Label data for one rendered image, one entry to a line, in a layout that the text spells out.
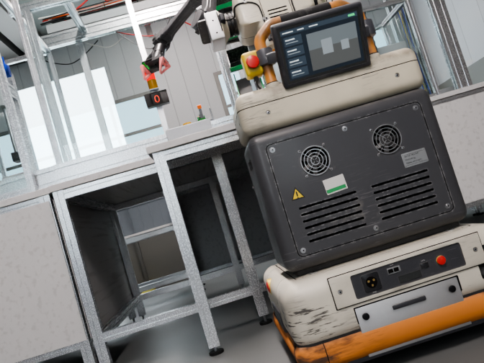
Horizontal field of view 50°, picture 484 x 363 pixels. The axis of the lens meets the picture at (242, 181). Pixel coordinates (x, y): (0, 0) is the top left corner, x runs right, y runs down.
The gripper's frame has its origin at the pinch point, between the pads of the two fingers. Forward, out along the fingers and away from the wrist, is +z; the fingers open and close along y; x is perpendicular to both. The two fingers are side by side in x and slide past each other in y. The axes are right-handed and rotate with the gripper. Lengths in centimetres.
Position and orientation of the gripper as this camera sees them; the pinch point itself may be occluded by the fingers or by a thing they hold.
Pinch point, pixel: (153, 75)
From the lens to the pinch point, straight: 256.5
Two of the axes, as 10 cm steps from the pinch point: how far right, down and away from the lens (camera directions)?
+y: 8.6, -2.1, -4.7
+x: 5.0, 5.3, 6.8
